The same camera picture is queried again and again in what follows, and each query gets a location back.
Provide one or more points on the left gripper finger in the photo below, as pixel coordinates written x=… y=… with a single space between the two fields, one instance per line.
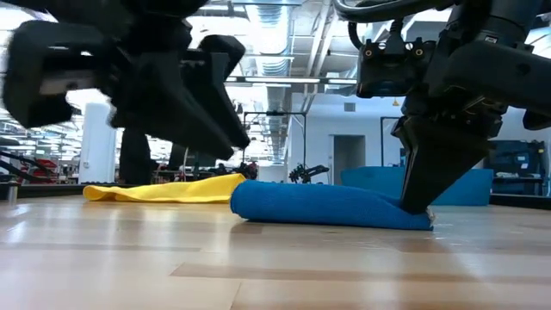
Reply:
x=219 y=94
x=163 y=107

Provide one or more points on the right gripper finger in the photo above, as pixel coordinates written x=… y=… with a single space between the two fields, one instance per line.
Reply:
x=435 y=163

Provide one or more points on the yellow microfiber towel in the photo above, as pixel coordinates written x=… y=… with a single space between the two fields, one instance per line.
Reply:
x=172 y=191

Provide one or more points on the blue microfiber towel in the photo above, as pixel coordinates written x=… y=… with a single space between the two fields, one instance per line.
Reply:
x=323 y=204

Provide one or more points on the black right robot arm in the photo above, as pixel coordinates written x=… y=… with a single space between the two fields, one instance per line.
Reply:
x=508 y=13

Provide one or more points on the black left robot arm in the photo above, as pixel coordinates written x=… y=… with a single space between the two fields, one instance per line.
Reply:
x=129 y=10

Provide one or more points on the small background robot arm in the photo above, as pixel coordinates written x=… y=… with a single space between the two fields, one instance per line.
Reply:
x=307 y=173

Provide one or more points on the teal plastic basket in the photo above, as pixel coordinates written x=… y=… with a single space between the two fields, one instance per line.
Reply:
x=370 y=181

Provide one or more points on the silver metal cylinder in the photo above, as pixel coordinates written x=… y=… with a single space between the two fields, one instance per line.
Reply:
x=12 y=193

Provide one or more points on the person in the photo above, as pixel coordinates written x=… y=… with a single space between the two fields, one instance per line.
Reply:
x=135 y=159

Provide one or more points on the red toolbox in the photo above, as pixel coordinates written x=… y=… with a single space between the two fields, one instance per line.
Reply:
x=45 y=169

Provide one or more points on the black metal gantry frame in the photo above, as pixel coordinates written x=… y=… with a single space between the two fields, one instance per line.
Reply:
x=382 y=142

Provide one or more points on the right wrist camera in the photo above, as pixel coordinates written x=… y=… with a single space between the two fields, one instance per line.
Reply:
x=391 y=69

